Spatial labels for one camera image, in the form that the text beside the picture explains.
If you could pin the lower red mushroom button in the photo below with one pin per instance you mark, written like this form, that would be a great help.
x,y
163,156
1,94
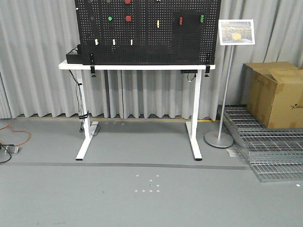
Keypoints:
x,y
128,18

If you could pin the white standing desk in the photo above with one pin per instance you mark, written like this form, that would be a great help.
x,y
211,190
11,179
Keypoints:
x,y
90,127

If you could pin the black desk control panel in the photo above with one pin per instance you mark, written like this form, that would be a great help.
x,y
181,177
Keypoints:
x,y
189,71

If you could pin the right black panel clamp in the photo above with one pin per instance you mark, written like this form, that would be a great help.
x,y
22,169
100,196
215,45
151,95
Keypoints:
x,y
207,66

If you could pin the black panel clamp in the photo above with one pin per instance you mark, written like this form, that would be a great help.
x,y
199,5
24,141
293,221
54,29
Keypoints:
x,y
92,65
207,66

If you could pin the grey sign stand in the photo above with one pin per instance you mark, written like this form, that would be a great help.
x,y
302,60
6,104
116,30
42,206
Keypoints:
x,y
220,139

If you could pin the left black panel clamp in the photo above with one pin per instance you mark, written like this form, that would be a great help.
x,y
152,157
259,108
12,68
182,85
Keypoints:
x,y
92,65

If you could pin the black perforated pegboard panel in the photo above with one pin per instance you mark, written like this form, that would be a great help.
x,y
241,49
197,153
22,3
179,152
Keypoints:
x,y
171,44

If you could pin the black box on desk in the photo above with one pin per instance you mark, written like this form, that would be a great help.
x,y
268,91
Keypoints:
x,y
74,56

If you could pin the framed picture sign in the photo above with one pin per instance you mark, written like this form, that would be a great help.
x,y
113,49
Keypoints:
x,y
236,32

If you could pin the cardboard box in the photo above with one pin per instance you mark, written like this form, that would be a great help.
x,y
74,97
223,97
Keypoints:
x,y
276,94

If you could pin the metal floor gratings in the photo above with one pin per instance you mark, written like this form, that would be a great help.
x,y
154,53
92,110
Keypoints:
x,y
274,155

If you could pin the grey curtain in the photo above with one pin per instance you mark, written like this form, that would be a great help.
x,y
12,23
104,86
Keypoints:
x,y
35,36

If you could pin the grey foot pedal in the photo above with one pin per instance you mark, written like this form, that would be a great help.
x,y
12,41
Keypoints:
x,y
13,150

